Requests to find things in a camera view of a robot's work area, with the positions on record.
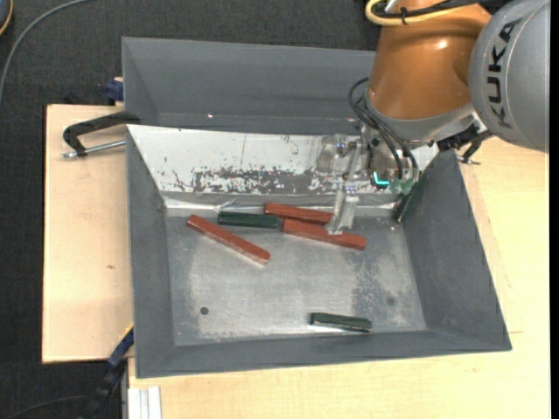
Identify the bare metal gripper finger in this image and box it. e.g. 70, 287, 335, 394
316, 133, 355, 174
328, 185, 361, 237

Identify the red-brown flat block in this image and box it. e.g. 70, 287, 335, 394
281, 218, 369, 251
186, 214, 272, 267
264, 202, 335, 226

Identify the dark green flat block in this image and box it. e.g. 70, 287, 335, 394
308, 312, 374, 334
217, 210, 281, 230
394, 171, 430, 225

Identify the grey metal bin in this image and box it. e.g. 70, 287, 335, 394
121, 36, 513, 379

